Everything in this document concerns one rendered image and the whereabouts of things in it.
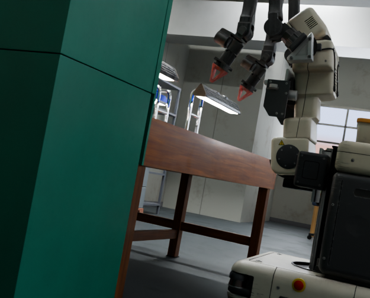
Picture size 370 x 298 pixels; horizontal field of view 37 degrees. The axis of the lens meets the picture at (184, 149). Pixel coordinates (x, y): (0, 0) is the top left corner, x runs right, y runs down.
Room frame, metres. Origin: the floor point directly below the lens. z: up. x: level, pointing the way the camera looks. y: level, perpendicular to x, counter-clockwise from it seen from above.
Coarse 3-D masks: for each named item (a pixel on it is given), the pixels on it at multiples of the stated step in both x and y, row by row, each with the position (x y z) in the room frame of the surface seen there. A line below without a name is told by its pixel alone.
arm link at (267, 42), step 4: (268, 40) 2.69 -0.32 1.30; (264, 44) 2.69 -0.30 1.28; (268, 44) 2.68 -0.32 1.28; (272, 44) 2.67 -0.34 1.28; (264, 48) 2.69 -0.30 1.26; (268, 48) 2.68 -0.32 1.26; (272, 48) 2.67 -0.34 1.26; (264, 52) 2.68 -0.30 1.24; (268, 52) 2.67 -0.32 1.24; (272, 52) 2.67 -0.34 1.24; (272, 56) 2.67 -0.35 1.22; (268, 60) 2.67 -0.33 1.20; (272, 60) 2.69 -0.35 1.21; (268, 64) 2.71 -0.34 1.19; (272, 64) 2.73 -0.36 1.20
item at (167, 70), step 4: (164, 64) 2.70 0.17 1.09; (168, 64) 2.77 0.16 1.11; (164, 68) 2.68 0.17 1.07; (168, 68) 2.74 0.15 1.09; (172, 68) 2.79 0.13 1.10; (160, 72) 2.64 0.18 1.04; (164, 72) 2.67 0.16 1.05; (168, 72) 2.71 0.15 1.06; (172, 72) 2.77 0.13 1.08; (176, 72) 2.83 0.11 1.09; (168, 76) 2.71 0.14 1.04; (172, 76) 2.75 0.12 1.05; (176, 76) 2.80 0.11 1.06; (168, 80) 2.82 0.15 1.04; (176, 80) 2.80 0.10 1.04
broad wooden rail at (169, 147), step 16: (160, 128) 2.13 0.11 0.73; (176, 128) 2.25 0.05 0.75; (160, 144) 2.15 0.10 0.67; (176, 144) 2.27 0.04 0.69; (192, 144) 2.41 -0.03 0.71; (208, 144) 2.56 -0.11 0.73; (224, 144) 2.74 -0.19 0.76; (144, 160) 2.06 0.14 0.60; (160, 160) 2.17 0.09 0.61; (176, 160) 2.29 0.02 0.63; (192, 160) 2.43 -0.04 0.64; (208, 160) 2.59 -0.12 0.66; (224, 160) 2.77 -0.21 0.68; (240, 160) 2.98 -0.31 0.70; (256, 160) 3.22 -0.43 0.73; (208, 176) 2.62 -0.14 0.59; (224, 176) 2.81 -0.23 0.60; (240, 176) 3.02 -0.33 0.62; (256, 176) 3.27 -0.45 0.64; (272, 176) 3.56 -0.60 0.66
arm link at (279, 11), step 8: (272, 0) 2.25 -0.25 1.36; (280, 0) 2.24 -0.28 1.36; (272, 8) 2.25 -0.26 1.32; (280, 8) 2.24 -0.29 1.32; (272, 16) 2.22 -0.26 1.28; (280, 16) 2.23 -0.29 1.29; (264, 24) 2.23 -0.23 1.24; (272, 24) 2.21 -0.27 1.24; (280, 24) 2.20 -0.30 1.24; (272, 32) 2.21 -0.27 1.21; (280, 32) 2.21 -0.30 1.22; (280, 40) 2.28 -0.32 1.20
